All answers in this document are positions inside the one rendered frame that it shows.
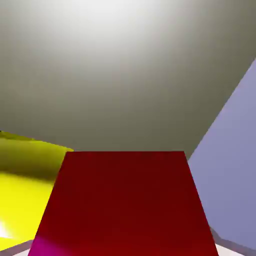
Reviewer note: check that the small yellow cube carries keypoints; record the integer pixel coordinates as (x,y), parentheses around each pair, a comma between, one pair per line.
(24,192)

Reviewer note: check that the small red cube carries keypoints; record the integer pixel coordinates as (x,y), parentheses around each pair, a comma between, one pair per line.
(126,202)

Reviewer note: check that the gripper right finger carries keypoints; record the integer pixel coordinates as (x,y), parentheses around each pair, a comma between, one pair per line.
(230,249)

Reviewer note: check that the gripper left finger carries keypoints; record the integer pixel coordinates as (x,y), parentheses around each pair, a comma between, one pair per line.
(14,251)

